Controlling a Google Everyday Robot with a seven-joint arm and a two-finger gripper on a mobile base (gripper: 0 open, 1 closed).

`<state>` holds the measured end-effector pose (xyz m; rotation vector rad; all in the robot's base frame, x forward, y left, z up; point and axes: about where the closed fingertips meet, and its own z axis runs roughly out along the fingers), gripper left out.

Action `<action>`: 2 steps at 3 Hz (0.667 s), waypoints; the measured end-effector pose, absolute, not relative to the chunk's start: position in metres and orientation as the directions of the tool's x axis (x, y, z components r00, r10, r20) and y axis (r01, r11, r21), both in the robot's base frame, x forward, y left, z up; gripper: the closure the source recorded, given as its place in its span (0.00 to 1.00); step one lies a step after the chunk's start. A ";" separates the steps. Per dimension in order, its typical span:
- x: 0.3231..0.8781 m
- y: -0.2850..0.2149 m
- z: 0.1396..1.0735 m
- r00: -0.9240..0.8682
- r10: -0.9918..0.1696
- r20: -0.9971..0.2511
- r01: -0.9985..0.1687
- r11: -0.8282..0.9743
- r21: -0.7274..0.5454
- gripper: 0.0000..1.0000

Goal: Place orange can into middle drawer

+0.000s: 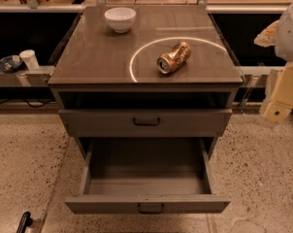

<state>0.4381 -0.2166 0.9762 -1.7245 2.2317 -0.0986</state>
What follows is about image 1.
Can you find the crushed orange soda can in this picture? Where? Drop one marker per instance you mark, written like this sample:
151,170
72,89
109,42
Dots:
170,61

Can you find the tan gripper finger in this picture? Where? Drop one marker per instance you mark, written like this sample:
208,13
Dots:
267,37
278,103

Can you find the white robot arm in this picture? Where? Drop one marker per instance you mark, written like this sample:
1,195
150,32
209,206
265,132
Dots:
284,37

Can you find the open grey middle drawer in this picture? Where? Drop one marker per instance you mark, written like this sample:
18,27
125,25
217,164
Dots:
148,176

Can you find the white paper cup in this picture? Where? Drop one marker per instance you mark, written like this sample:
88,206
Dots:
30,60

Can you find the grey drawer cabinet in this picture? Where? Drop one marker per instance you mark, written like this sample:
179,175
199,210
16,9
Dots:
101,69

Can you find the dark blue bowl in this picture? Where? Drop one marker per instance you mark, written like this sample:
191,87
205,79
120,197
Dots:
10,64

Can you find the white ceramic bowl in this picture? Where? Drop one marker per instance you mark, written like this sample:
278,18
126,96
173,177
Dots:
120,19

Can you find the black handle on floor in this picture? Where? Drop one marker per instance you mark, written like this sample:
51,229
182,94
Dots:
24,223

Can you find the grey top drawer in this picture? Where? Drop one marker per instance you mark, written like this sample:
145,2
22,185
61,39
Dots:
145,123

